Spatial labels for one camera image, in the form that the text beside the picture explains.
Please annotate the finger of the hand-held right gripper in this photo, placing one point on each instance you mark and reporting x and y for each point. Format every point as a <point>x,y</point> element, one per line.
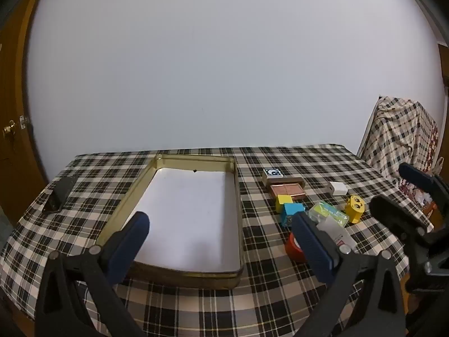
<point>393,214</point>
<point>421,179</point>

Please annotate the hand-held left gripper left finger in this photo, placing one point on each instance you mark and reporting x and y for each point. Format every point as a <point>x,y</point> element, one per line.
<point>135,231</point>

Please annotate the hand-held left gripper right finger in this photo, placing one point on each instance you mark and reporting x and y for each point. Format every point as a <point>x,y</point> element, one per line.
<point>312,245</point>

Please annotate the red tape roll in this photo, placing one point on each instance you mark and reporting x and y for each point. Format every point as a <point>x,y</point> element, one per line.
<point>293,248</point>

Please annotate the white small box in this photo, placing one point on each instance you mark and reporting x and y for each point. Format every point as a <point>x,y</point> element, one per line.
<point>336,233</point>

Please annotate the clear box with green card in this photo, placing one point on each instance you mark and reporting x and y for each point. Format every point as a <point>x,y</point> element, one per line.
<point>328,212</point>

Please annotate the yellow face toy block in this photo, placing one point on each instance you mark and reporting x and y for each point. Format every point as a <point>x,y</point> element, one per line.
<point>355,210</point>

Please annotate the blue toy block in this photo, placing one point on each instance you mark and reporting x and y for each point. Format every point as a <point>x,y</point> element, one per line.
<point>290,213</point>

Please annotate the yellow cube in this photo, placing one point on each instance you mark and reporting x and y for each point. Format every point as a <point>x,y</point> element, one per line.
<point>282,202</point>

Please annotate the copper metal case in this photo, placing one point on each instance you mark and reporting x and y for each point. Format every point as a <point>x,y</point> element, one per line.
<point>287,191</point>

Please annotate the white charger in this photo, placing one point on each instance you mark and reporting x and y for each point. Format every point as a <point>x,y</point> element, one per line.
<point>337,187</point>

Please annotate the gold metal tray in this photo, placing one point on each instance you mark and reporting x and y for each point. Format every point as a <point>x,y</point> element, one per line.
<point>196,279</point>

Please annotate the moon print block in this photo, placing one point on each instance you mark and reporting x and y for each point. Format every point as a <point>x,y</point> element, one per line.
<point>273,173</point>

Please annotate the printed plastic bag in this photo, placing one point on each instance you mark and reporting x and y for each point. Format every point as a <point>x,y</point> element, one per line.
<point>415,195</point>

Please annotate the plaid cloth covered chair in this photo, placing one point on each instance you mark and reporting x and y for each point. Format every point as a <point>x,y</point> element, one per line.
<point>396,130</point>

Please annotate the white paper sheet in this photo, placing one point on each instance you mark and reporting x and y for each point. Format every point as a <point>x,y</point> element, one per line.
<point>189,210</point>

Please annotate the plaid tablecloth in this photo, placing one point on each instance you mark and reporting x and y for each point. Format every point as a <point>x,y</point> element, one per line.
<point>273,295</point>

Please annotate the brown wooden cabinet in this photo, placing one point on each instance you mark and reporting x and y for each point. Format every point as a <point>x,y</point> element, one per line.
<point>444,63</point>

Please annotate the metal door latch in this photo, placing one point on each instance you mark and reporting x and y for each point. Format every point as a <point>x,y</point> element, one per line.
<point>22,121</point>

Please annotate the brass door knob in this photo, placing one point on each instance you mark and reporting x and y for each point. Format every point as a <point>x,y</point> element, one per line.
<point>8,130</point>

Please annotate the brown wooden door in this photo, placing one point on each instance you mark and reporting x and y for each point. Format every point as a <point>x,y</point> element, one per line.
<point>14,77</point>

